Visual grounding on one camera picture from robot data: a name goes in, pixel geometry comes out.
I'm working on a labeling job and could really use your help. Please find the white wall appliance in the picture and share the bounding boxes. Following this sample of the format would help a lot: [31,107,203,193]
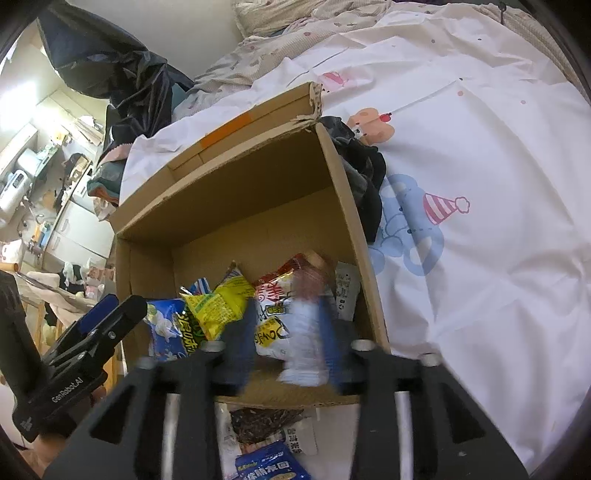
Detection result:
[0,170,33,217]

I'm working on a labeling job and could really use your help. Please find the white water heater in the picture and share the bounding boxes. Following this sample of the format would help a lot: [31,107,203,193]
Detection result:
[16,148,41,177]

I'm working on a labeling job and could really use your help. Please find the black plastic bag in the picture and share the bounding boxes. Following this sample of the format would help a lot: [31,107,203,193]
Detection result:
[37,0,195,153]

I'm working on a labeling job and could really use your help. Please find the grey floral quilt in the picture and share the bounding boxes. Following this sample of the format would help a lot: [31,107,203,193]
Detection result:
[178,0,398,116]

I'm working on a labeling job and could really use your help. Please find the red snack bar packet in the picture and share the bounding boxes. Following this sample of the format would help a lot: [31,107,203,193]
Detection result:
[279,251,338,386]

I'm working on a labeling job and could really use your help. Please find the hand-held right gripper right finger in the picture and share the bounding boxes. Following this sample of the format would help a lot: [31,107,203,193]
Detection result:
[318,295,529,480]

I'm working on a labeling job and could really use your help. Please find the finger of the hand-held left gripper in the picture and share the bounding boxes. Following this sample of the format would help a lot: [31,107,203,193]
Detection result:
[55,293,120,352]
[85,294,149,358]

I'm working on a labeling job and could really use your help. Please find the teal orange fabric bag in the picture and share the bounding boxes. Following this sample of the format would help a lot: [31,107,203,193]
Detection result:
[87,161,126,219]

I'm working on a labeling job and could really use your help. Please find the clear packet of dark snack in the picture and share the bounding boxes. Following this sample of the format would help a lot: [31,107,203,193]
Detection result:
[217,404,320,462]

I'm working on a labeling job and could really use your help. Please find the white red snack packet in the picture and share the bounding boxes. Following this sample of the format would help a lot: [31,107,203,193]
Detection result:
[253,270,301,361]

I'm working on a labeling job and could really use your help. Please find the yellow snack bag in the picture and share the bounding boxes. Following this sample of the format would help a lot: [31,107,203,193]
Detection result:
[182,261,257,342]

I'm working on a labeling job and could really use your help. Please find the white floor cabinets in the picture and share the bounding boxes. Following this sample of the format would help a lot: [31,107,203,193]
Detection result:
[44,200,115,268]

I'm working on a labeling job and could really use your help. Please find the white blue snack packet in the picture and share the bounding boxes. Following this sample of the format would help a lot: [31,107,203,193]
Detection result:
[333,260,362,321]

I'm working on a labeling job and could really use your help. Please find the beige hanging garment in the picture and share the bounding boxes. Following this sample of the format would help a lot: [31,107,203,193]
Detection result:
[23,268,95,326]

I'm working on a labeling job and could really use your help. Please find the brown cardboard box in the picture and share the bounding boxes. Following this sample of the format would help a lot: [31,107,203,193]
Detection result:
[108,82,392,409]

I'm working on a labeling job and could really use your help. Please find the person's left hand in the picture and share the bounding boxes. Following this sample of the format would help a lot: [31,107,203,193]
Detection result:
[18,431,70,480]

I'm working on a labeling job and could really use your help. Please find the blue white snack bag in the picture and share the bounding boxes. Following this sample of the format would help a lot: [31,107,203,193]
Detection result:
[145,277,213,363]

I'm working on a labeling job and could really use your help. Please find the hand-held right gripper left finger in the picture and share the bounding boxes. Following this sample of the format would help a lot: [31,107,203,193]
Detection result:
[44,300,259,480]

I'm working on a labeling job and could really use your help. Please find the blue yellow-print snack packet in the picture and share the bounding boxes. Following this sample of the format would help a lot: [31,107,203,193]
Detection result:
[235,440,311,480]

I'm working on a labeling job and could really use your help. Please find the beige striped pillow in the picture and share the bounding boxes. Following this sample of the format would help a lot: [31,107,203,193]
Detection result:
[233,0,333,32]

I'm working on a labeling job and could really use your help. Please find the beige knitted blanket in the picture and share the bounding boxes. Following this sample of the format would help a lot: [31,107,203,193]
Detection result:
[503,7,583,93]

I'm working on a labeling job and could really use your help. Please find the dark grey cloth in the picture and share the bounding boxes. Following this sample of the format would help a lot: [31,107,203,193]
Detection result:
[321,115,387,244]

